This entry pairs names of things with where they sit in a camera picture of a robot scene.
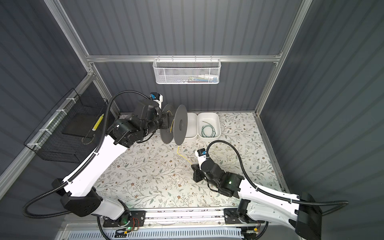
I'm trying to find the yellow cable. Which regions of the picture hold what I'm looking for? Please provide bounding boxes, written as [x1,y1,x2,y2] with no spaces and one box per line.
[169,110,193,165]

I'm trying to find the grey perforated cable spool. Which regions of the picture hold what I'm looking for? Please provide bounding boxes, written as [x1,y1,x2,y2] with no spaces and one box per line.
[160,104,188,146]

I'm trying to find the white tray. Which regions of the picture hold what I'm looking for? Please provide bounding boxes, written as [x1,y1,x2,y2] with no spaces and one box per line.
[198,113,222,142]
[185,113,198,142]

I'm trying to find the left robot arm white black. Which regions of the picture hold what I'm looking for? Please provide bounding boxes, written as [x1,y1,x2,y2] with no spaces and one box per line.
[22,92,174,226]

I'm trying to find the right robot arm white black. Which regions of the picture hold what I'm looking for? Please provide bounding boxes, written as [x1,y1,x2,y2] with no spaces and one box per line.
[191,148,349,240]

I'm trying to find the items in white basket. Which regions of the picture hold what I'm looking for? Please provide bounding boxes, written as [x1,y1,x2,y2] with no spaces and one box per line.
[179,74,220,84]

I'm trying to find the black flat pad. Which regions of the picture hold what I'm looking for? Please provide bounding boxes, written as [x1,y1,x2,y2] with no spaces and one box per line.
[62,113,97,138]

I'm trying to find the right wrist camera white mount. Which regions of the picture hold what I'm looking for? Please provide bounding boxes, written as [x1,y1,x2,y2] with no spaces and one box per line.
[195,148,207,169]

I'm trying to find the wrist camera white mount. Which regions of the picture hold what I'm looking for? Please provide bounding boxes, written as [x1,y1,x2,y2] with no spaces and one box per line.
[195,148,207,169]
[150,92,163,109]

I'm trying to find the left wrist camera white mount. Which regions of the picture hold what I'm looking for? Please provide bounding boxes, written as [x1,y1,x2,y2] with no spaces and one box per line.
[150,92,163,109]

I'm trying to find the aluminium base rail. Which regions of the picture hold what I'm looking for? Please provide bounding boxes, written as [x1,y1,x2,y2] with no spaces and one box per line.
[55,206,316,240]

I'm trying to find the green cable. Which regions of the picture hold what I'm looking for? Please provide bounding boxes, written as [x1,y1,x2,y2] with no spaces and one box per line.
[201,121,217,139]

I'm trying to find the white wire mesh basket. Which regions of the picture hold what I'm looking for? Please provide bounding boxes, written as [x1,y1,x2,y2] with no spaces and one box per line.
[153,60,222,85]

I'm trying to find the black wire basket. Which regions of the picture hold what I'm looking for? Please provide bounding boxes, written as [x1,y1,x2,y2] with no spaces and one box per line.
[24,89,108,164]

